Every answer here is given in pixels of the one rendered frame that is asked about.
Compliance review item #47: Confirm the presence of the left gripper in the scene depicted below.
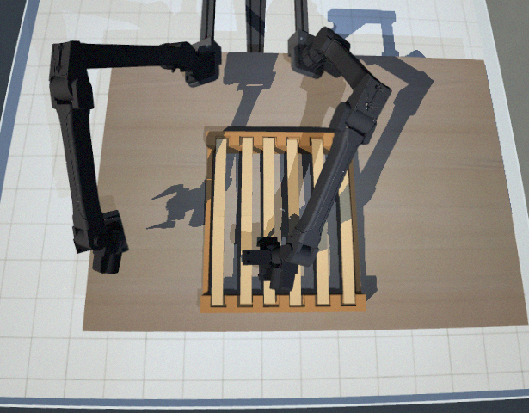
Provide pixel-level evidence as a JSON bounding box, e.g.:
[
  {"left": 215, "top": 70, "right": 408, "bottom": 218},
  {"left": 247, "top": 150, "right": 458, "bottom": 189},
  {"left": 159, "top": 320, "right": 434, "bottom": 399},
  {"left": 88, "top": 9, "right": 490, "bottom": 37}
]
[{"left": 256, "top": 237, "right": 280, "bottom": 281}]

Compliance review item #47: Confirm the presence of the brown wooden rectangular frame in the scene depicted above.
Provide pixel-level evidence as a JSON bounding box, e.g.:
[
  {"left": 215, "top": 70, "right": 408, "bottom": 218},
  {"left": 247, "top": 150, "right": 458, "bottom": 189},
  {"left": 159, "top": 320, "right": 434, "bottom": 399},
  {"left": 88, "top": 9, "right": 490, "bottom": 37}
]
[{"left": 200, "top": 132, "right": 366, "bottom": 313}]

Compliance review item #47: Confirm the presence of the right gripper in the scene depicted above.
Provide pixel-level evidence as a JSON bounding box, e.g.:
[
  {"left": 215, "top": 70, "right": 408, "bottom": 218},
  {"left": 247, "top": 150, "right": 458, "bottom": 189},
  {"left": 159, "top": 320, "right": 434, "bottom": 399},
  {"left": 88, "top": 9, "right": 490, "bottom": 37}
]
[{"left": 103, "top": 210, "right": 129, "bottom": 253}]

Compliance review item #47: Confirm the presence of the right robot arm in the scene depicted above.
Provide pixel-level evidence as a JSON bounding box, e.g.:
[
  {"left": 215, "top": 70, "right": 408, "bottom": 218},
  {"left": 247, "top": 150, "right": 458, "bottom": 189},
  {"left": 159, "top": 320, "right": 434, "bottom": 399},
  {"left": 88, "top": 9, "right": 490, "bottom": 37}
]
[{"left": 49, "top": 40, "right": 215, "bottom": 274}]

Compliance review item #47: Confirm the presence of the light wooden bed slat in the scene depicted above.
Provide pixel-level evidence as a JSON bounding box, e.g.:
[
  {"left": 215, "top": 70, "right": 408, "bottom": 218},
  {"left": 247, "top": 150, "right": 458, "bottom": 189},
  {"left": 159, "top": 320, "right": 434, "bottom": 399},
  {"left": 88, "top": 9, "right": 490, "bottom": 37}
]
[
  {"left": 339, "top": 172, "right": 355, "bottom": 304},
  {"left": 240, "top": 138, "right": 253, "bottom": 304},
  {"left": 311, "top": 139, "right": 329, "bottom": 304},
  {"left": 263, "top": 138, "right": 275, "bottom": 304},
  {"left": 286, "top": 139, "right": 301, "bottom": 305},
  {"left": 212, "top": 139, "right": 227, "bottom": 305}
]

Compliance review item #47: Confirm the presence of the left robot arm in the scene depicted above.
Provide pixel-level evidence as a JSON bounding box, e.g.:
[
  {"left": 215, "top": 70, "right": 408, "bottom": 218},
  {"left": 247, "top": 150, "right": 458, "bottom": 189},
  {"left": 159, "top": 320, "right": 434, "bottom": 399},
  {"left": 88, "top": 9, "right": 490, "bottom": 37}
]
[{"left": 241, "top": 27, "right": 392, "bottom": 292}]

